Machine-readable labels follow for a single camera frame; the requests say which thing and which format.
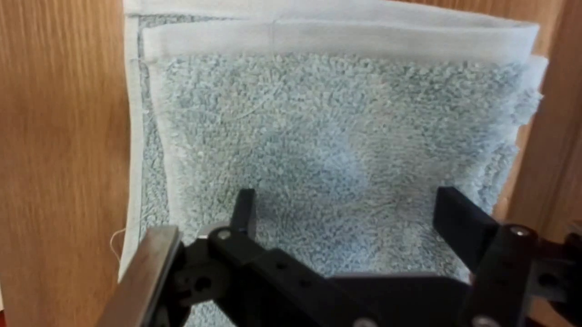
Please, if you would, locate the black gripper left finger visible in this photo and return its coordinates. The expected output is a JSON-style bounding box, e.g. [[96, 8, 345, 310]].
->
[[174, 186, 332, 327]]

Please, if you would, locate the light blue terry cloth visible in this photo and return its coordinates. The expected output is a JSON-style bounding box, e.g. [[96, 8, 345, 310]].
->
[[116, 0, 550, 327]]

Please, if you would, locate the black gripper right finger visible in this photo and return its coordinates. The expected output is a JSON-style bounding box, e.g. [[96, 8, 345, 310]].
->
[[434, 185, 582, 327]]

